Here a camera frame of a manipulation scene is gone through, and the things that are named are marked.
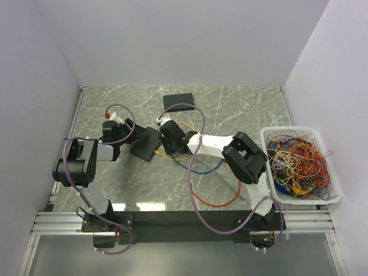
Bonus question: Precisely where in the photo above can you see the blue ethernet cable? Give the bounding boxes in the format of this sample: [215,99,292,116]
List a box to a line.
[169,155,224,175]

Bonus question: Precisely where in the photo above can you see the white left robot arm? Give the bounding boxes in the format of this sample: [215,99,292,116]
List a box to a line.
[52,118,147,231]

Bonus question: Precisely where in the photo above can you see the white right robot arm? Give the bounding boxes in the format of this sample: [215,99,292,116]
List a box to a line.
[157,117,275,229]

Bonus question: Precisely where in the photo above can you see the black Mercury network switch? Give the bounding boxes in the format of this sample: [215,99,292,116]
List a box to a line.
[163,93,194,112]

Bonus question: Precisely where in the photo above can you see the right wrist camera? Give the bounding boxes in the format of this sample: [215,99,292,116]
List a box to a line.
[156,116,171,126]

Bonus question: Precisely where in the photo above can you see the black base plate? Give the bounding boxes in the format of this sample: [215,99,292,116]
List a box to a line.
[81,210,286,243]

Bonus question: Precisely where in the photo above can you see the aluminium rail frame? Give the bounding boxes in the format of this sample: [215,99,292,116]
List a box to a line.
[28,86,338,275]

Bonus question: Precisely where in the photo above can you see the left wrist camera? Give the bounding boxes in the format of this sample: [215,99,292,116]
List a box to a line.
[105,111,124,124]

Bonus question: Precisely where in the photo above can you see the tangled colourful wires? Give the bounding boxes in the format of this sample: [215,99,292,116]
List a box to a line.
[264,129,340,202]

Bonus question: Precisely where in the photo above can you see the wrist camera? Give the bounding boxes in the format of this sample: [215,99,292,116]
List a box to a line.
[156,116,171,126]
[105,111,124,124]

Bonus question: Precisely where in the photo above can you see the grey ethernet cable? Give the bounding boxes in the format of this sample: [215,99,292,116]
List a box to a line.
[198,159,248,205]

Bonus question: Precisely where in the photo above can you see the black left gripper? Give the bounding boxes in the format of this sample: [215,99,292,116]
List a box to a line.
[116,117,148,145]

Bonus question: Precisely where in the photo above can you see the black TP-Link network switch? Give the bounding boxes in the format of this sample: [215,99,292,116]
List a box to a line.
[130,127,161,162]

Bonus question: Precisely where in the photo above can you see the red ethernet cable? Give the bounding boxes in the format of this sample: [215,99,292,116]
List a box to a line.
[186,179,242,208]

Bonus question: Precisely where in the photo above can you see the yellow ethernet cable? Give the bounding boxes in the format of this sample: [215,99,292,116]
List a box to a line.
[154,121,196,161]

